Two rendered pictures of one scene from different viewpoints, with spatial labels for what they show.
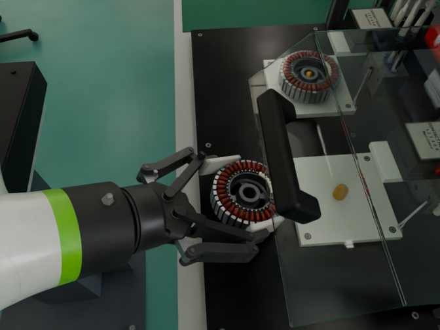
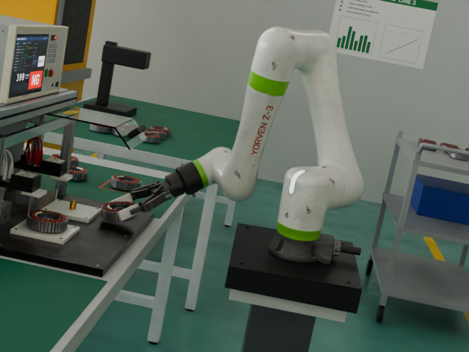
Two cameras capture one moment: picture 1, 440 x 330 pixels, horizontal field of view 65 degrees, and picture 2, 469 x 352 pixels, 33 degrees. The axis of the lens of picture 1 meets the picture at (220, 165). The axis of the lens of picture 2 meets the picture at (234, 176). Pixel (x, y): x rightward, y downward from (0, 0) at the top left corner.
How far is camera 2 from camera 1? 2.59 m
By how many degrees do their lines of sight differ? 110
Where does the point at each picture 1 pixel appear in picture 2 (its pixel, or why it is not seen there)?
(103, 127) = not seen: outside the picture
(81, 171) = not seen: outside the picture
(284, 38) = (31, 247)
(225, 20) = (63, 276)
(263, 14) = (24, 270)
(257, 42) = (55, 251)
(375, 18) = (24, 174)
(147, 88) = not seen: outside the picture
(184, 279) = (155, 228)
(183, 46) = (112, 275)
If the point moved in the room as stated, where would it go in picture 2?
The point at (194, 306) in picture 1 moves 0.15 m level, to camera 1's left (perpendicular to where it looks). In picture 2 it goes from (154, 224) to (198, 234)
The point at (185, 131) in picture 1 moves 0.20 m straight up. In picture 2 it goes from (133, 250) to (145, 183)
